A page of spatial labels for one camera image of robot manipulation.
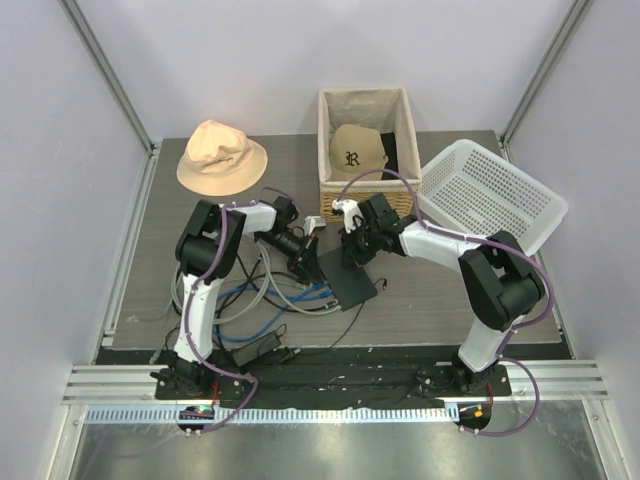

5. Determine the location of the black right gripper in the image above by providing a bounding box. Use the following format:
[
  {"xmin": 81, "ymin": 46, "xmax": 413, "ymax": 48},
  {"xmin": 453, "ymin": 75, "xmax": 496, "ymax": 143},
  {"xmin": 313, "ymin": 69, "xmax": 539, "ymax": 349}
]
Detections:
[{"xmin": 341, "ymin": 219, "xmax": 382, "ymax": 267}]

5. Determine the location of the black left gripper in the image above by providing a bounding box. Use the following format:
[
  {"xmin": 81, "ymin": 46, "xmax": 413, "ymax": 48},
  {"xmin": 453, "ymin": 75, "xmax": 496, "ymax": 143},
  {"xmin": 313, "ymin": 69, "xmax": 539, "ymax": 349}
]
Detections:
[{"xmin": 258, "ymin": 230, "xmax": 323, "ymax": 287}]

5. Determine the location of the dark grey network switch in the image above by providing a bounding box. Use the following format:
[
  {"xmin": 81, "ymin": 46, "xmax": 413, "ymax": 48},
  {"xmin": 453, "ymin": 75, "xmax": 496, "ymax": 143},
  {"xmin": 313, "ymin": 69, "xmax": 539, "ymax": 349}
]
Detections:
[{"xmin": 318, "ymin": 248, "xmax": 378, "ymax": 311}]

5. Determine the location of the black power cable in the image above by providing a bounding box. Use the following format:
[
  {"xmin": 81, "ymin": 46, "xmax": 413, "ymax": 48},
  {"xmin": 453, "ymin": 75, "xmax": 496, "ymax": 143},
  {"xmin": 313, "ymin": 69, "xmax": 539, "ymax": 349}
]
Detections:
[{"xmin": 164, "ymin": 249, "xmax": 391, "ymax": 371}]

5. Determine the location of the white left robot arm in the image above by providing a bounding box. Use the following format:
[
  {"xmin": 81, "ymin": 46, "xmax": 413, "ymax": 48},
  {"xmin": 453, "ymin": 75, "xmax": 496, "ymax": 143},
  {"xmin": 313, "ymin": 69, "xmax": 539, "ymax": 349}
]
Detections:
[{"xmin": 158, "ymin": 196, "xmax": 324, "ymax": 399}]

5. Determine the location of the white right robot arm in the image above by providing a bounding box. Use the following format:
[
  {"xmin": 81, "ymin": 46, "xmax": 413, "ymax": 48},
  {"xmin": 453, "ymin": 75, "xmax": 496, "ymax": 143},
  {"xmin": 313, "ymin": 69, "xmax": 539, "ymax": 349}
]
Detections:
[{"xmin": 332, "ymin": 193, "xmax": 546, "ymax": 395}]

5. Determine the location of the black power adapter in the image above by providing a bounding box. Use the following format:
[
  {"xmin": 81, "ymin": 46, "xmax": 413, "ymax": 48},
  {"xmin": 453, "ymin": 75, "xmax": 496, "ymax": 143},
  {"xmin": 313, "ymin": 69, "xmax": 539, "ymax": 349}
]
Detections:
[{"xmin": 231, "ymin": 331, "xmax": 294, "ymax": 368}]

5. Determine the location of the tan baseball cap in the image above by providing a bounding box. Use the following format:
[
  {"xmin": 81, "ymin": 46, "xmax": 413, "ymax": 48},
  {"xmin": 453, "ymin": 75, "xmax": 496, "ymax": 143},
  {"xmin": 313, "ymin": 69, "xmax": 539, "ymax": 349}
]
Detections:
[{"xmin": 329, "ymin": 124, "xmax": 386, "ymax": 182}]

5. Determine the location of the black cloth in basket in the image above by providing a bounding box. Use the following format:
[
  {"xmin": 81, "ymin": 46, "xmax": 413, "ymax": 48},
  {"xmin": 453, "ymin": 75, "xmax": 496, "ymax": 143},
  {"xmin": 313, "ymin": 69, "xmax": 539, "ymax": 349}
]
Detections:
[{"xmin": 380, "ymin": 132, "xmax": 398, "ymax": 172}]

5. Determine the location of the white perforated plastic basket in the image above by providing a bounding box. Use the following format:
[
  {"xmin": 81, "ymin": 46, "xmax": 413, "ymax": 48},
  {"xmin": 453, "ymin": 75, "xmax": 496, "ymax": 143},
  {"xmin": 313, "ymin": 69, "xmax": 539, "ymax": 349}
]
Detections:
[{"xmin": 417, "ymin": 139, "xmax": 568, "ymax": 256}]

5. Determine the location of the wicker basket with liner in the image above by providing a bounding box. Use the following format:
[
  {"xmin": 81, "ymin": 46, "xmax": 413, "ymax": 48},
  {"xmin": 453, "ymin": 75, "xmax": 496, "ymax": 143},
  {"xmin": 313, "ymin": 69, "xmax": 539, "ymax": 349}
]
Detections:
[{"xmin": 317, "ymin": 87, "xmax": 422, "ymax": 222}]

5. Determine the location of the beige bucket hat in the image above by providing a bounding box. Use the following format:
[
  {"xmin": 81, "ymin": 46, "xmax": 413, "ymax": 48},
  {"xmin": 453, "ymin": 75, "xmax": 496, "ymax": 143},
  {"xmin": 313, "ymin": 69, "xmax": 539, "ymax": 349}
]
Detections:
[{"xmin": 176, "ymin": 120, "xmax": 268, "ymax": 197}]

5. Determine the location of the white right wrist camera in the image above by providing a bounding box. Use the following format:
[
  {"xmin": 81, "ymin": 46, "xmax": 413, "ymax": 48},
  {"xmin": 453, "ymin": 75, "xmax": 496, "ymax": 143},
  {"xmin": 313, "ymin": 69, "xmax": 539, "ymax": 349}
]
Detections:
[{"xmin": 332, "ymin": 198, "xmax": 363, "ymax": 234}]

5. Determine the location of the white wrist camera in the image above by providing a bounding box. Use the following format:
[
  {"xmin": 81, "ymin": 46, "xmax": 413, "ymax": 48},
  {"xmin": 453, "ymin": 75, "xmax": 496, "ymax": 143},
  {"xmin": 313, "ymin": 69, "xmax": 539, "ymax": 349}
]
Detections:
[
  {"xmin": 303, "ymin": 215, "xmax": 326, "ymax": 236},
  {"xmin": 332, "ymin": 198, "xmax": 363, "ymax": 234}
]

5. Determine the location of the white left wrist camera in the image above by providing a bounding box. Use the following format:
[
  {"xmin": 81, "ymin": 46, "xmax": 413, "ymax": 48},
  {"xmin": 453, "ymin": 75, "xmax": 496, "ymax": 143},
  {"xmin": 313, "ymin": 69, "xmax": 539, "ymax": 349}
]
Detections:
[{"xmin": 303, "ymin": 215, "xmax": 326, "ymax": 236}]

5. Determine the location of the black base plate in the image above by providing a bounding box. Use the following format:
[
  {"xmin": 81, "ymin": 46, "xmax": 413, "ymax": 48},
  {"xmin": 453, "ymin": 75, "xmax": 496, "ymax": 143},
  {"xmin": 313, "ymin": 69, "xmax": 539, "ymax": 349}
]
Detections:
[{"xmin": 94, "ymin": 344, "xmax": 576, "ymax": 401}]

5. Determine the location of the grey ethernet cable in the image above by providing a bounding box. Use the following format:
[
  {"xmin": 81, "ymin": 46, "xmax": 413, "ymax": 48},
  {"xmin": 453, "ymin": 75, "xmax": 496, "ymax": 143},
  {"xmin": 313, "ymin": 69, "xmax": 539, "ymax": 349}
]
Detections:
[{"xmin": 169, "ymin": 239, "xmax": 346, "ymax": 321}]

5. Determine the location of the aluminium frame rail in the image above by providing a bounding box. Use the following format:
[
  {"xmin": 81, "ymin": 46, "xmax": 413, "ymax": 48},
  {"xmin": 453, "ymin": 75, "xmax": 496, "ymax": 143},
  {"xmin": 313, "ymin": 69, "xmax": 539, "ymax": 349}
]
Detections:
[{"xmin": 62, "ymin": 361, "xmax": 608, "ymax": 424}]

